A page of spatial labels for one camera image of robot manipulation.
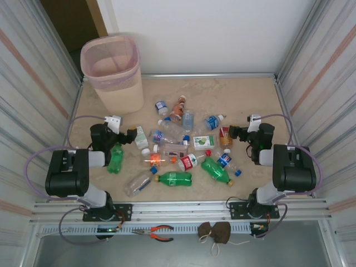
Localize small bottle green white label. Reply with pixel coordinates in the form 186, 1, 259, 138
134, 125, 151, 157

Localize green soda bottle yellow cap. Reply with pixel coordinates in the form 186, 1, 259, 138
154, 171, 194, 187
107, 142, 125, 175
200, 157, 235, 187

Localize blue cola label bottle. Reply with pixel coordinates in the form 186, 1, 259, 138
216, 152, 243, 178

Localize small green carton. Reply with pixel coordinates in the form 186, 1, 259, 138
192, 134, 218, 151

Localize orange label bottle orange cap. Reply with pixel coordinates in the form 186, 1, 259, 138
143, 153, 178, 168

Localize clear crushed bottle blue cap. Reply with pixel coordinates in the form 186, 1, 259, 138
123, 166, 157, 198

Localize water bottle light blue label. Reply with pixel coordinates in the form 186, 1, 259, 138
181, 108, 195, 132

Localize pink mesh waste bin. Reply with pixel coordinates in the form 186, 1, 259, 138
80, 34, 145, 115

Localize blue label bottle white cap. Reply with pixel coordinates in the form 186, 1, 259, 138
204, 113, 225, 131

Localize clear bottle purple blue label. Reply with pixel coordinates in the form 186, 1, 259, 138
149, 129, 191, 145

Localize small bottle blue white label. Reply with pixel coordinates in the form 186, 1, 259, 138
154, 96, 171, 116

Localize clear bottle purple label white cap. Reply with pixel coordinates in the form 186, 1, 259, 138
152, 140, 189, 158

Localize orange brown drink bottle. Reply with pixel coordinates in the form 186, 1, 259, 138
169, 95, 187, 122

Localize red label bottle red cap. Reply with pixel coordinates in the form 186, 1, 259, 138
177, 149, 212, 172

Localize small electronics board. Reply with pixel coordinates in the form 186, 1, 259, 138
249, 222, 269, 239
96, 226, 122, 240

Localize brown cloth pouch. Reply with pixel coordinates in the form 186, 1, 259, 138
197, 221, 215, 243
210, 221, 250, 256

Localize brown wooden door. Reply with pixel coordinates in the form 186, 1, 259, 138
40, 0, 109, 53

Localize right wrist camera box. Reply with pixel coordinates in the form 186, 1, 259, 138
247, 113, 262, 133

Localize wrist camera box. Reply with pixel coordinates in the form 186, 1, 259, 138
247, 113, 262, 133
104, 115, 123, 131

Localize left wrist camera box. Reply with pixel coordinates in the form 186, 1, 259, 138
104, 115, 123, 131

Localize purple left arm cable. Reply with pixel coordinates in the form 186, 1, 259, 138
25, 115, 112, 246

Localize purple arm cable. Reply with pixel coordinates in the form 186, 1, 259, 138
25, 115, 112, 246
254, 113, 325, 239

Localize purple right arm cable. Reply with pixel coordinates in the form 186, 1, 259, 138
254, 113, 325, 239

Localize aluminium frame bar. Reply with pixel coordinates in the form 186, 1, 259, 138
140, 72, 279, 81

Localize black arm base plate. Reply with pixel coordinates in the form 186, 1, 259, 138
229, 200, 280, 220
82, 203, 133, 223

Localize aluminium mounting rail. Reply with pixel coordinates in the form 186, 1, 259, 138
29, 199, 333, 225

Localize orange handled pliers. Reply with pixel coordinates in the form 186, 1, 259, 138
131, 224, 175, 242

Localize white slotted cable duct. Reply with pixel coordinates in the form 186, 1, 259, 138
37, 224, 270, 237

